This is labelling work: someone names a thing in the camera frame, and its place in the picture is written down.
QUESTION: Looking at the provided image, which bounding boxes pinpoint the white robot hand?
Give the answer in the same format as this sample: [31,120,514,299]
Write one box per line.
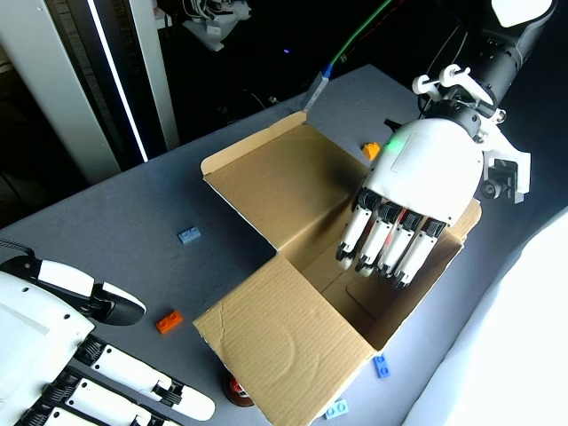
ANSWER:
[335,115,485,290]
[0,256,217,426]

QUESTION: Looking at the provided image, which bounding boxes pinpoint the pink strawberry toy cake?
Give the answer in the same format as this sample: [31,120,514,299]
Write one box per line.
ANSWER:
[384,208,407,252]

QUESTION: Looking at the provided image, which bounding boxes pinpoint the chocolate toy cake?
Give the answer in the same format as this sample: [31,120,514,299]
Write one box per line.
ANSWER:
[221,370,256,407]

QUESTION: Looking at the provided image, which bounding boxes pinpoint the brown cardboard box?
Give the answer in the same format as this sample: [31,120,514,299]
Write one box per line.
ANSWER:
[193,110,484,425]

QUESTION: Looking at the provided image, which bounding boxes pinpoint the grey table cloth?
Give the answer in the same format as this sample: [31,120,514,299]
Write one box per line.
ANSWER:
[0,64,568,426]

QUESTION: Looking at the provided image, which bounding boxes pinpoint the grey plug with blue tip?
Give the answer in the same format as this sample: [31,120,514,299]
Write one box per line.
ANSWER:
[303,64,334,112]

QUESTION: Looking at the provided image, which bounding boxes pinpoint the orange toy brick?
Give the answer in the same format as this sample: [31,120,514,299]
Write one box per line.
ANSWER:
[154,310,185,335]

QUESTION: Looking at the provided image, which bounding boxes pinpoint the white backdrop cloth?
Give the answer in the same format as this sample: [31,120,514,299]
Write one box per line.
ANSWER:
[398,190,568,426]

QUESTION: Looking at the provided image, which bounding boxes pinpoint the white plastic parts pile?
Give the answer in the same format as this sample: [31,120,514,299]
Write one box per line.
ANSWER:
[181,0,254,52]

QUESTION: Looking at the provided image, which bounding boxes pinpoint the white LED light strip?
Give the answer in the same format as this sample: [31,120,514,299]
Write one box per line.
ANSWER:
[86,0,150,163]

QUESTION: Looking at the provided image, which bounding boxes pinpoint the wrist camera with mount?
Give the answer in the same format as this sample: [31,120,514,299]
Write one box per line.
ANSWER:
[477,132,533,205]

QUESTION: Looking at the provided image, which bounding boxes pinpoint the green cable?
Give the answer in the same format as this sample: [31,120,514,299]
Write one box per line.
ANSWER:
[332,0,394,63]

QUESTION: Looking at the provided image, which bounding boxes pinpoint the wide white metal post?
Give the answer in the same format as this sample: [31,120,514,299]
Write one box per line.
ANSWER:
[0,0,122,185]

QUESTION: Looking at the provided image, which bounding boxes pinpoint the narrow white metal post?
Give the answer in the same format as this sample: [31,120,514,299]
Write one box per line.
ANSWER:
[128,0,181,150]

